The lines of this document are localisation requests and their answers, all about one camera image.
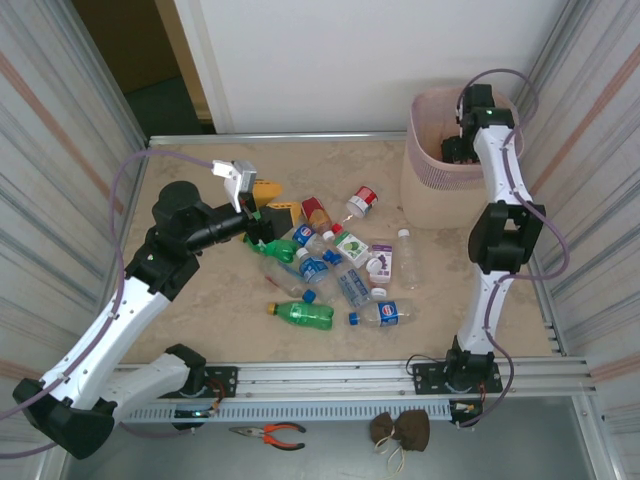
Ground Pepsi label plastic bottle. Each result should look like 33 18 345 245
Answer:
289 222 335 262
348 298 421 329

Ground red orange label bottle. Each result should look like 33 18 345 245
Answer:
299 196 337 242

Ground clear bottle blue cap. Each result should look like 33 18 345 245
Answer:
259 257 317 305

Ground blue label white cap bottle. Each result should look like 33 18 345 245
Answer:
294 247 341 305

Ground red white label bottle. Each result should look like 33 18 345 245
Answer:
344 185 380 220

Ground clear pale blue label bottle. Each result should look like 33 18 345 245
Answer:
327 252 375 309

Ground purple grape label bottle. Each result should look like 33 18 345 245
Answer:
368 239 396 300

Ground clear unlabelled white cap bottle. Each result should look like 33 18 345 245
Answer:
396 227 424 291

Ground pink bin liner bag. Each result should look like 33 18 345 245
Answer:
407 84 524 189

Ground pink waste basket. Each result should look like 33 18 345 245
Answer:
399 84 524 231

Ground brown wooden door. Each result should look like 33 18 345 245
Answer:
72 0 182 96

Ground large brown cloth pouch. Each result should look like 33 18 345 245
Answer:
387 410 431 474

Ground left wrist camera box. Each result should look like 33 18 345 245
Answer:
211 158 259 214

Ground aluminium table edge rail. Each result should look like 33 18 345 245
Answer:
147 130 409 147

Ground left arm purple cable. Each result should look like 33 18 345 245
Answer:
0 148 216 460

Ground white door frame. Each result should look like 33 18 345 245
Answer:
153 0 236 135

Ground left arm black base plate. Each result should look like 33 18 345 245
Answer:
177 365 239 400

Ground white slotted cable duct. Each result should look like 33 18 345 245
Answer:
122 399 481 424

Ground orange handled pliers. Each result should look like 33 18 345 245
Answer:
228 422 307 451

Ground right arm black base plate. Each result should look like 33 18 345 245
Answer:
412 360 504 396

